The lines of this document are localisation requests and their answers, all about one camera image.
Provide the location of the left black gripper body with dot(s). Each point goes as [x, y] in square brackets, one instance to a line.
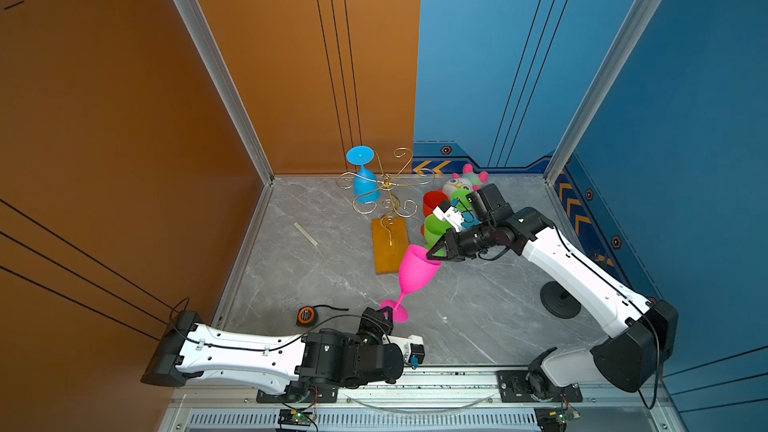
[373, 330]

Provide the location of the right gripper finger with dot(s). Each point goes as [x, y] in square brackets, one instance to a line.
[437, 255]
[439, 245]

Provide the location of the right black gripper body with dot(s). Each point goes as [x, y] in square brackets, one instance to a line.
[463, 244]

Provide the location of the green wine glass front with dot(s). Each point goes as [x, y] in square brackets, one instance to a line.
[433, 229]

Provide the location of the green wine glass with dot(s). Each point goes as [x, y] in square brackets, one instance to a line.
[433, 229]
[459, 199]

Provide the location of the pink wine glass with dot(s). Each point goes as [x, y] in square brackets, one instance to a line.
[415, 272]

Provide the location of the red wine glass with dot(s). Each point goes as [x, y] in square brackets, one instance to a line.
[432, 200]

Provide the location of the blue wine glass back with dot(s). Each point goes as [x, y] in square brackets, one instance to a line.
[364, 183]

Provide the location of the blue wine glass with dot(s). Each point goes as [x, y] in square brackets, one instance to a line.
[364, 183]
[469, 220]

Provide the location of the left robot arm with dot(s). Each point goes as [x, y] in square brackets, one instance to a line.
[289, 367]

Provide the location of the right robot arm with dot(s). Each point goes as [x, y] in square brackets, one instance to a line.
[639, 333]

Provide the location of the wooden rack base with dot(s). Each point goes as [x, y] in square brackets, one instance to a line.
[390, 243]

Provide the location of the white plush bird toy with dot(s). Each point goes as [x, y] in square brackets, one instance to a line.
[468, 179]

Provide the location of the orange black tape measure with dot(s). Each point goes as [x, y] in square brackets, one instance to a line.
[308, 316]

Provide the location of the black round stand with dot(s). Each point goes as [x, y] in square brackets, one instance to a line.
[558, 301]

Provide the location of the left circuit board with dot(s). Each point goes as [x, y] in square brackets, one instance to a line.
[296, 420]

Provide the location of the circuit board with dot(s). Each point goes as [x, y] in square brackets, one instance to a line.
[296, 420]
[555, 420]

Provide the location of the right circuit board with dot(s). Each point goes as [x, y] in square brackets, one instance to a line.
[555, 420]

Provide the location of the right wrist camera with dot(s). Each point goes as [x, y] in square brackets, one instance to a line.
[449, 213]

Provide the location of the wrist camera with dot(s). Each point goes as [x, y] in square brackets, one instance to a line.
[449, 213]
[412, 348]

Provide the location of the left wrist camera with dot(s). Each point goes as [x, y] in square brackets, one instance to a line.
[412, 348]

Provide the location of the gold wire glass rack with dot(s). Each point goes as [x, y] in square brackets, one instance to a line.
[389, 202]

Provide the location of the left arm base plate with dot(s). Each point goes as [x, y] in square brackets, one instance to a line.
[301, 388]

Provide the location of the aluminium front rail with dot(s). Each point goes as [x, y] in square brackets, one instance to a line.
[430, 398]

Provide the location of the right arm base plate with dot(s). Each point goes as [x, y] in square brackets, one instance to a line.
[524, 386]

